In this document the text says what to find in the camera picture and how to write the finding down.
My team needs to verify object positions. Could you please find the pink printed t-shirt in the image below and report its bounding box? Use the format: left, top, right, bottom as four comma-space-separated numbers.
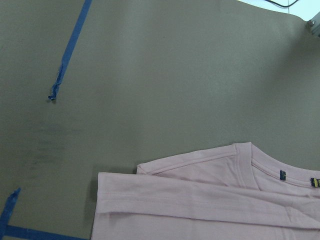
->
91, 142, 320, 240

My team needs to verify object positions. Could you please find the aluminium frame post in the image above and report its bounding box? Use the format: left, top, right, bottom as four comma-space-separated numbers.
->
307, 13, 320, 38

